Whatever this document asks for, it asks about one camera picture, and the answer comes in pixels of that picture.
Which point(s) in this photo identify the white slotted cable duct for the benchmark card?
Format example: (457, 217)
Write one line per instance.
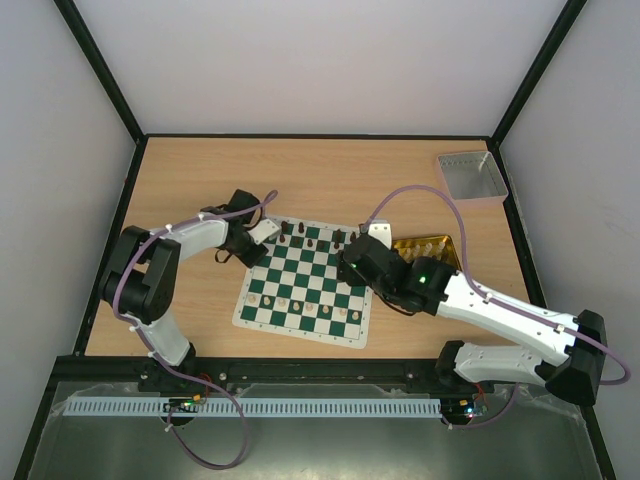
(254, 408)

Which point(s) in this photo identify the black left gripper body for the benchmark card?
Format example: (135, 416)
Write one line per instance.
(242, 253)

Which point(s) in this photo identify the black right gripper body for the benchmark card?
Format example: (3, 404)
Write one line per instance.
(348, 270)

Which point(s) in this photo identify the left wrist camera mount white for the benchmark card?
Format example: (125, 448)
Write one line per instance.
(266, 229)

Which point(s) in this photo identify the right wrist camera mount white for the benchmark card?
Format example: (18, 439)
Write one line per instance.
(381, 231)

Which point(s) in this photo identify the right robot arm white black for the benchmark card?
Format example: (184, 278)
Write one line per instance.
(559, 352)

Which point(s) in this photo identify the green white chess board mat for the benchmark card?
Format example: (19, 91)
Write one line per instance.
(301, 267)

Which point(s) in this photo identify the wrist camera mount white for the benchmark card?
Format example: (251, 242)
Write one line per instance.
(266, 229)
(381, 231)

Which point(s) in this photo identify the black enclosure frame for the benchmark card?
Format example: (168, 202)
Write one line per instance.
(298, 67)

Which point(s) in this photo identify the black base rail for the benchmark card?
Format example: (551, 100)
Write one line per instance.
(427, 376)

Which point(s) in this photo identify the gold tin tray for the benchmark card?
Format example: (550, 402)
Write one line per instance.
(439, 247)

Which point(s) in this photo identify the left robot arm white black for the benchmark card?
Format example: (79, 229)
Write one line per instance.
(140, 277)

